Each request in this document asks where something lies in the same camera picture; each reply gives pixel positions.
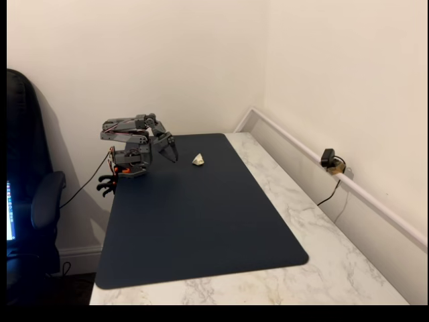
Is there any white wall rail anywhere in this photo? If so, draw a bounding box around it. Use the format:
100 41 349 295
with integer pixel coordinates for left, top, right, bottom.
233 107 428 250

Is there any black office chair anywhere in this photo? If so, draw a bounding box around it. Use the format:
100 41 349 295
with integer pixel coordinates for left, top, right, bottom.
6 68 68 306

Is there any black orange table clamp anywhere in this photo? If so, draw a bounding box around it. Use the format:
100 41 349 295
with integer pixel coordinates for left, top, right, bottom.
97 182 117 199
97 166 119 185

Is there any black webcam cable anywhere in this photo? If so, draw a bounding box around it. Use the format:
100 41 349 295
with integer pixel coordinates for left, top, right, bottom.
316 156 347 207

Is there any dark blue desk mat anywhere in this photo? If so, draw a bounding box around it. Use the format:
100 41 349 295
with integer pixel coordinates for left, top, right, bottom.
95 133 310 290

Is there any wooden webcam mount block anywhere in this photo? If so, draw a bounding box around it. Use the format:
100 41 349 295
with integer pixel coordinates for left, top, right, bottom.
327 162 347 176

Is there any white baseboard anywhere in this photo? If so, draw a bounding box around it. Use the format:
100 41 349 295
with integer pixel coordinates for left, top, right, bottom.
58 246 103 276

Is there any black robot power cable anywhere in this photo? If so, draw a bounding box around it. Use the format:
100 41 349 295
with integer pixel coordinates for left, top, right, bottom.
59 151 111 209

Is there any black webcam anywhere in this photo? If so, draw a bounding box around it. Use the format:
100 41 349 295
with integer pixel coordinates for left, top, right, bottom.
320 148 335 168

